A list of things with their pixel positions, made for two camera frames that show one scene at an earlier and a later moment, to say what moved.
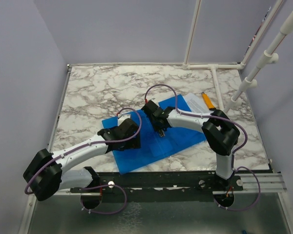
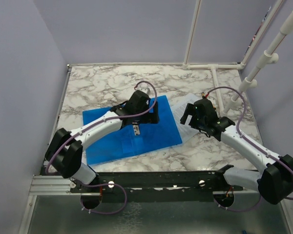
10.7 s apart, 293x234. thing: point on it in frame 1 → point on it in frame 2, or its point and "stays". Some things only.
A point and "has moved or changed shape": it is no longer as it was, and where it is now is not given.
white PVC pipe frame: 215,67 stays
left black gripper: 133,144 → 150,117
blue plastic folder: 178,135 has moved or changed shape
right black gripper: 156,127 → 191,109
